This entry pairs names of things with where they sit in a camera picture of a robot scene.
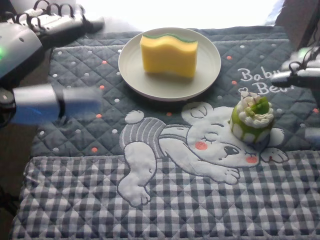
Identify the yellow sponge with green layer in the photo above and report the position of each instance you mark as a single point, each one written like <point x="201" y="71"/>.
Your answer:
<point x="170" y="57"/>

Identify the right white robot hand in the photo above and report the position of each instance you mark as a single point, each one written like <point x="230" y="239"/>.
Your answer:
<point x="295" y="76"/>

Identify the grey quilt with bear print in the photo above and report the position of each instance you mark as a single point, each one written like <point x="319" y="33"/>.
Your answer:
<point x="100" y="200"/>

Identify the white round plate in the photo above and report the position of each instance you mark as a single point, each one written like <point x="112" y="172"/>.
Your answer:
<point x="130" y="72"/>

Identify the dark post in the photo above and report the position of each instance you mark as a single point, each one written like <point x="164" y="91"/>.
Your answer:
<point x="308" y="20"/>

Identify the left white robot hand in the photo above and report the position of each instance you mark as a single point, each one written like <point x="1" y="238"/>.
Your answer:
<point x="20" y="45"/>

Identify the green toy cake with cream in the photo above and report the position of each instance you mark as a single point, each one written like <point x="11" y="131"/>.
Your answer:
<point x="240" y="125"/>

